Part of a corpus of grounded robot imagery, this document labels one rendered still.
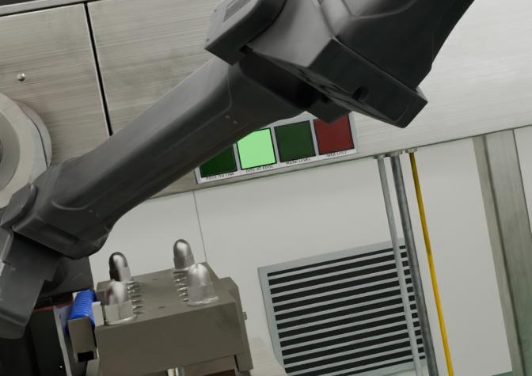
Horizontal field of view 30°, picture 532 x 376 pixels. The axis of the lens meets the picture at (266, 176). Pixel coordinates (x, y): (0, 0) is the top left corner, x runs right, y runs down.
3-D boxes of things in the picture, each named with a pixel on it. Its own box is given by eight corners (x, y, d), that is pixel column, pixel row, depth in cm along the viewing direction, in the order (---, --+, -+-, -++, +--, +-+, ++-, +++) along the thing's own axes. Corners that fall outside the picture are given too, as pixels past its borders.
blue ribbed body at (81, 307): (68, 347, 114) (62, 317, 114) (77, 316, 135) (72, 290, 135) (98, 340, 114) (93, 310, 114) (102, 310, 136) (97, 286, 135)
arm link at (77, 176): (400, 32, 68) (275, -54, 63) (391, 97, 65) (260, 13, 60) (100, 224, 99) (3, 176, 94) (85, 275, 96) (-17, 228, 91)
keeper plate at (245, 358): (238, 372, 128) (222, 289, 128) (230, 356, 138) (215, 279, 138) (257, 368, 129) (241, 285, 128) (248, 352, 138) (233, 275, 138)
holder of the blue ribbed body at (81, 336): (75, 363, 113) (66, 320, 113) (83, 328, 136) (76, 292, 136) (102, 358, 114) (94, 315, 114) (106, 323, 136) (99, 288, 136)
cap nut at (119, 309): (104, 326, 110) (96, 286, 110) (105, 320, 114) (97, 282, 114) (137, 319, 111) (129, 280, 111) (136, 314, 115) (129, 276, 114)
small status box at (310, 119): (197, 184, 146) (188, 137, 146) (196, 184, 147) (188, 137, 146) (360, 153, 149) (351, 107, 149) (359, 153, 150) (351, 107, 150)
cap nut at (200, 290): (188, 307, 113) (180, 268, 112) (186, 302, 116) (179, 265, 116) (219, 301, 113) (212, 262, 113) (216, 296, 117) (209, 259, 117)
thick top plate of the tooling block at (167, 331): (104, 383, 109) (93, 330, 109) (109, 321, 149) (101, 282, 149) (245, 352, 112) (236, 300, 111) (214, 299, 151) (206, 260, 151)
